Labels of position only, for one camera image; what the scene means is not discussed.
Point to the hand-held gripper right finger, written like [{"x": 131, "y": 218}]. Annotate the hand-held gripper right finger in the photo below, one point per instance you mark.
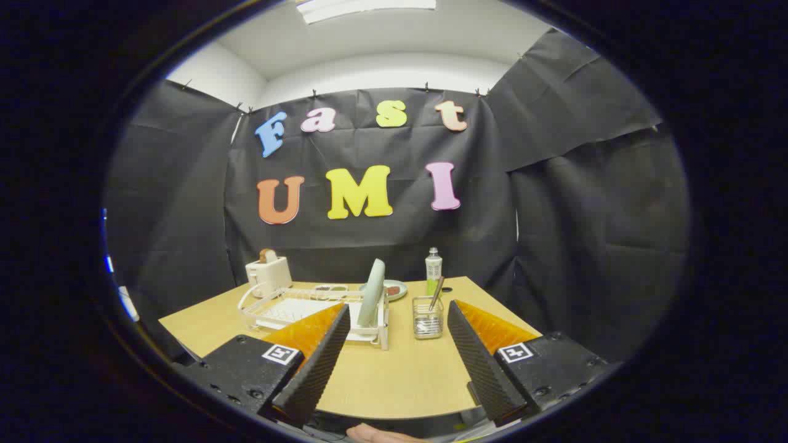
[{"x": 486, "y": 375}]

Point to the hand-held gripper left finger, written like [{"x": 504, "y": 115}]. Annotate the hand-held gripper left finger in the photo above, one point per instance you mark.
[{"x": 314, "y": 375}]

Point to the white divided seasoning dish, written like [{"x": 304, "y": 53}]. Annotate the white divided seasoning dish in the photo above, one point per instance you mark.
[{"x": 329, "y": 288}]

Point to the pale green plate with meat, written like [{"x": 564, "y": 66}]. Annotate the pale green plate with meat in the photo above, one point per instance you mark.
[{"x": 402, "y": 286}]

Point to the white drain tray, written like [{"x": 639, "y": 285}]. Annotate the white drain tray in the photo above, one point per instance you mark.
[{"x": 295, "y": 309}]

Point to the white toaster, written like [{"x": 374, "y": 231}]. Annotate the white toaster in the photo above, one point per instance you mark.
[{"x": 271, "y": 274}]

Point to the brown meat piece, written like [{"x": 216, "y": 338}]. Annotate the brown meat piece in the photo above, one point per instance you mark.
[{"x": 393, "y": 290}]

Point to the green drink bottle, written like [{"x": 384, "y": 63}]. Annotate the green drink bottle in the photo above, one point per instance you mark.
[{"x": 433, "y": 271}]

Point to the brown bread slice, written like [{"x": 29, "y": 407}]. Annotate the brown bread slice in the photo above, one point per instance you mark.
[{"x": 267, "y": 255}]

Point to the black backdrop cloth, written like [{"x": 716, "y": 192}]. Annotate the black backdrop cloth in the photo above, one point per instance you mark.
[{"x": 554, "y": 215}]

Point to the white ceiling light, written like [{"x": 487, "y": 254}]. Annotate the white ceiling light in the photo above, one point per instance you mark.
[{"x": 363, "y": 7}]

